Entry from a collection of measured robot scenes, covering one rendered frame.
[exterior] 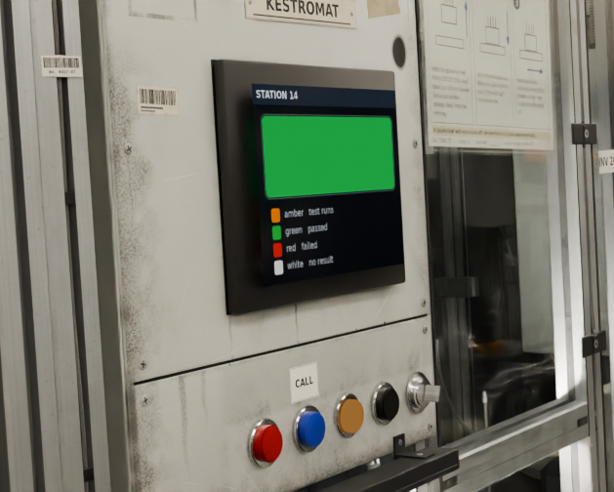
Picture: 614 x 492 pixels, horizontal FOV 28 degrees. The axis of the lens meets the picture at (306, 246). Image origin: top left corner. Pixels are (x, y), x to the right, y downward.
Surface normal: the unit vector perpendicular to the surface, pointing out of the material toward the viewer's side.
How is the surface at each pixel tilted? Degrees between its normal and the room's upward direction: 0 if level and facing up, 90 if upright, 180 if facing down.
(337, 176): 90
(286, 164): 90
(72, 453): 90
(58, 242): 90
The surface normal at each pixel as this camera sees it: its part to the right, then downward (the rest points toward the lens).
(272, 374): 0.81, -0.01
